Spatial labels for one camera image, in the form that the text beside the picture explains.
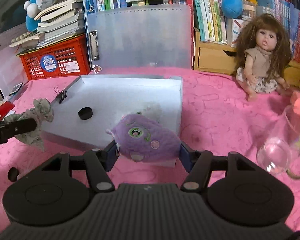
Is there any blue round-headed plush toy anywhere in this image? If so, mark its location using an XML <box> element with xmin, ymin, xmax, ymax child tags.
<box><xmin>24</xmin><ymin>0</ymin><xmax>44</xmax><ymax>33</ymax></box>

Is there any grey bead string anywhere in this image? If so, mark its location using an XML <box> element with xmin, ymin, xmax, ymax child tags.
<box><xmin>11</xmin><ymin>32</ymin><xmax>36</xmax><ymax>44</ymax></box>

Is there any row of thin colourful books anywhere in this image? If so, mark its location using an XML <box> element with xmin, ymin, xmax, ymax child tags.
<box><xmin>255</xmin><ymin>0</ymin><xmax>300</xmax><ymax>63</ymax></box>

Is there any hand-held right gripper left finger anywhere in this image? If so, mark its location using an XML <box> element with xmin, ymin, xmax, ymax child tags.
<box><xmin>40</xmin><ymin>140</ymin><xmax>120</xmax><ymax>193</ymax></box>

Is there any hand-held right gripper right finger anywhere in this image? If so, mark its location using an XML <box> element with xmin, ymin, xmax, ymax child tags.
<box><xmin>179</xmin><ymin>141</ymin><xmax>259</xmax><ymax>193</ymax></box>

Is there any red plastic crate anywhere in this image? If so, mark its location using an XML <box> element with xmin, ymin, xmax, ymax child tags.
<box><xmin>18</xmin><ymin>34</ymin><xmax>92</xmax><ymax>80</ymax></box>

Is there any red flat packet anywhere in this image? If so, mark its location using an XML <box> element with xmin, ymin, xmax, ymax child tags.
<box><xmin>0</xmin><ymin>101</ymin><xmax>16</xmax><ymax>122</ymax></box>

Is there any purple plush toy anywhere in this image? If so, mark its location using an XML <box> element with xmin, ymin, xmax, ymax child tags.
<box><xmin>106</xmin><ymin>113</ymin><xmax>181</xmax><ymax>162</ymax></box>

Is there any pink printed blanket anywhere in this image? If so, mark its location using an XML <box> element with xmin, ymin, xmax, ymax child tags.
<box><xmin>0</xmin><ymin>66</ymin><xmax>300</xmax><ymax>233</ymax></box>

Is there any white plastic sheet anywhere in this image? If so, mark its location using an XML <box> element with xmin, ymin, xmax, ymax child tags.
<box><xmin>0</xmin><ymin>46</ymin><xmax>30</xmax><ymax>100</ymax></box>

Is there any row of blue green books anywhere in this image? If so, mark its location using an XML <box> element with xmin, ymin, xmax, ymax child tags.
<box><xmin>84</xmin><ymin>0</ymin><xmax>194</xmax><ymax>14</ymax></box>

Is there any wooden drawer organizer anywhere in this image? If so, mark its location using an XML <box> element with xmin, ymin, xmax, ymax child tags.
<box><xmin>194</xmin><ymin>27</ymin><xmax>300</xmax><ymax>88</ymax></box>

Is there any green cloth scrunchie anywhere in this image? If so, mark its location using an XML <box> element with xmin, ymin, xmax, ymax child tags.
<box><xmin>4</xmin><ymin>99</ymin><xmax>55</xmax><ymax>152</ymax></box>

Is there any row of tall upright books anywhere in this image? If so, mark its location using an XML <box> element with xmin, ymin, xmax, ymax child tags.
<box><xmin>187</xmin><ymin>0</ymin><xmax>256</xmax><ymax>43</ymax></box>

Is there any black round cap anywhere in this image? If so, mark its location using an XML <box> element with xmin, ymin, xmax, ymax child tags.
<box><xmin>78</xmin><ymin>107</ymin><xmax>93</xmax><ymax>120</ymax></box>

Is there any stack of lying books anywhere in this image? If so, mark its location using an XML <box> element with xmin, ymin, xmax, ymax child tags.
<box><xmin>9</xmin><ymin>0</ymin><xmax>93</xmax><ymax>53</ymax></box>

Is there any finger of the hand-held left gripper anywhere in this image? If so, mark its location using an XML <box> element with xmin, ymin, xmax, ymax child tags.
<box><xmin>0</xmin><ymin>118</ymin><xmax>38</xmax><ymax>139</ymax></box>

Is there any black binder clip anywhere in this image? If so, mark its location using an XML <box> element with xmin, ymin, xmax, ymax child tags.
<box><xmin>54</xmin><ymin>87</ymin><xmax>67</xmax><ymax>104</ymax></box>

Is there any small black knob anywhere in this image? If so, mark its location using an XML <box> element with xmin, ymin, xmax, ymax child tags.
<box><xmin>8</xmin><ymin>167</ymin><xmax>19</xmax><ymax>182</ymax></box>

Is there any white carton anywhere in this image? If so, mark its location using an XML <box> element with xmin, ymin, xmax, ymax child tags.
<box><xmin>226</xmin><ymin>17</ymin><xmax>250</xmax><ymax>47</ymax></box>

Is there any white shallow box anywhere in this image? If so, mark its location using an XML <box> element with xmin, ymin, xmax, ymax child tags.
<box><xmin>39</xmin><ymin>74</ymin><xmax>184</xmax><ymax>168</ymax></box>

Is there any small dark card packet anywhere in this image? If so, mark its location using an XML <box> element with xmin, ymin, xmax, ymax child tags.
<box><xmin>9</xmin><ymin>82</ymin><xmax>23</xmax><ymax>96</ymax></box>

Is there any brown-haired doll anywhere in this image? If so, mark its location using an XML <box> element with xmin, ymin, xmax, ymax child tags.
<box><xmin>234</xmin><ymin>13</ymin><xmax>293</xmax><ymax>102</ymax></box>

